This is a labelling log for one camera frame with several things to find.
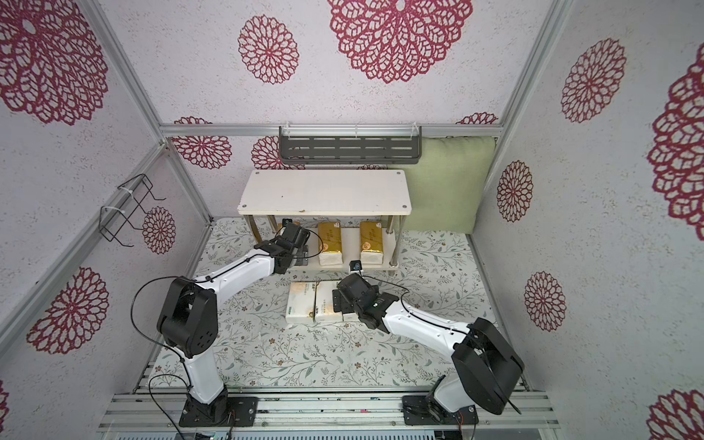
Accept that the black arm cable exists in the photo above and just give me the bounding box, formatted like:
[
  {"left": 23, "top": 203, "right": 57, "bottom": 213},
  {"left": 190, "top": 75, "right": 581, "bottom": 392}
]
[
  {"left": 364, "top": 273, "right": 524, "bottom": 416},
  {"left": 129, "top": 227, "right": 326, "bottom": 440}
]

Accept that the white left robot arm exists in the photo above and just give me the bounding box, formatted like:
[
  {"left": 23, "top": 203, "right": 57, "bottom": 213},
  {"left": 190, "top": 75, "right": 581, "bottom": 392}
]
[{"left": 157, "top": 219, "right": 315, "bottom": 421}]

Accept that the grey wall-mounted metal rack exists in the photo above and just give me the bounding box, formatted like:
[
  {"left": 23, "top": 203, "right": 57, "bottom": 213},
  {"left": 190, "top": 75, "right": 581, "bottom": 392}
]
[{"left": 279, "top": 126, "right": 423, "bottom": 165}]

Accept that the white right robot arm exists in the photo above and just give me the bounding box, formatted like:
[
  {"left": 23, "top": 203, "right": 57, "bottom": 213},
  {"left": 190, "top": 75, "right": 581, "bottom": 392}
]
[{"left": 337, "top": 273, "right": 524, "bottom": 422}]

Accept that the gold tissue pack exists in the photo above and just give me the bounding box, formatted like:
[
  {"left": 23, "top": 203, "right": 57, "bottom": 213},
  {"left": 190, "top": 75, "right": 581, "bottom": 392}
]
[
  {"left": 277, "top": 221, "right": 301, "bottom": 234},
  {"left": 359, "top": 221, "right": 384, "bottom": 266},
  {"left": 317, "top": 222, "right": 343, "bottom": 267}
]

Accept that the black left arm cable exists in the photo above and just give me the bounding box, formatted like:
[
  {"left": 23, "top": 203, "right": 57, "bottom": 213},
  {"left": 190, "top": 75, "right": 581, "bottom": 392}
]
[{"left": 129, "top": 227, "right": 326, "bottom": 440}]

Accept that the green fabric cushion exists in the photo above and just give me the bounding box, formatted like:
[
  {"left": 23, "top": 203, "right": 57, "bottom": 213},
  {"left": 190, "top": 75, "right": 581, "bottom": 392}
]
[{"left": 389, "top": 137, "right": 496, "bottom": 234}]

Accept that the black wire wall rack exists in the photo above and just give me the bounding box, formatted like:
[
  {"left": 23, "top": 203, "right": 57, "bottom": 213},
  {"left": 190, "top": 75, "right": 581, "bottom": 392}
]
[{"left": 97, "top": 173, "right": 165, "bottom": 249}]

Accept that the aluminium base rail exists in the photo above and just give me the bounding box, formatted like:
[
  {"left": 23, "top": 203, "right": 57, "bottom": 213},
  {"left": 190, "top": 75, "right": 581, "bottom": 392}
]
[{"left": 97, "top": 387, "right": 565, "bottom": 439}]

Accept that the white two-tier metal-legged shelf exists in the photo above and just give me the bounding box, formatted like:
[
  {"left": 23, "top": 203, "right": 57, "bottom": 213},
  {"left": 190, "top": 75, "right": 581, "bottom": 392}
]
[{"left": 238, "top": 169, "right": 412, "bottom": 271}]

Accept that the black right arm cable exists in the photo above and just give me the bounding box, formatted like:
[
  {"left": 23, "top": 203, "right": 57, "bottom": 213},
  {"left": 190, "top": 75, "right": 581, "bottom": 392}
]
[{"left": 364, "top": 273, "right": 524, "bottom": 416}]

